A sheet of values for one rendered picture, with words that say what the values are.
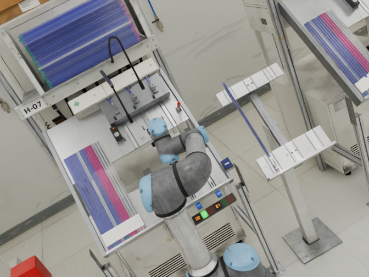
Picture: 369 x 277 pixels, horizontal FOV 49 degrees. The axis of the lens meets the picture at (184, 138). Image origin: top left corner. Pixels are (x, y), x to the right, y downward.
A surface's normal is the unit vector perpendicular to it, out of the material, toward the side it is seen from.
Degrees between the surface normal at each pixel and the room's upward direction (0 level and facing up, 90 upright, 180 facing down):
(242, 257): 7
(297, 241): 0
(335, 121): 90
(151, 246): 90
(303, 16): 45
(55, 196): 90
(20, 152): 90
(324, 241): 0
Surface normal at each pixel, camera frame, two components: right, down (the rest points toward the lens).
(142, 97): -0.06, -0.35
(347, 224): -0.39, -0.80
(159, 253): 0.29, 0.38
